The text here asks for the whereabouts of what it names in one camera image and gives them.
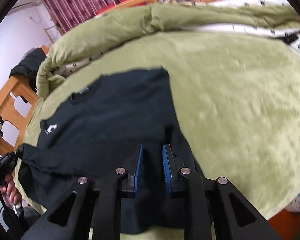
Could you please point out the left hand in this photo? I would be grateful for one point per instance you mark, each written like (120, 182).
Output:
(9, 192)

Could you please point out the dark navy sweatshirt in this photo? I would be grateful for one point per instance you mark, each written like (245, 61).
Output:
(93, 131)

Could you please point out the green plush blanket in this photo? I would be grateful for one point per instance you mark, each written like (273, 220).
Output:
(119, 26)

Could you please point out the green bed sheet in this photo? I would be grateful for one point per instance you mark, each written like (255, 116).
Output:
(236, 99)

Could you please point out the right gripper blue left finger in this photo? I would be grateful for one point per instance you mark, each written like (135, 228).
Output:
(134, 165)

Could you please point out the black jacket on headboard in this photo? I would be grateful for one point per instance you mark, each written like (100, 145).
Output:
(29, 65)

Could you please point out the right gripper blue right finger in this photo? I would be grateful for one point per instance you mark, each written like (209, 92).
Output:
(171, 166)

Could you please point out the white flower print quilt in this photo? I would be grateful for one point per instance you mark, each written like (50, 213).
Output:
(224, 27)

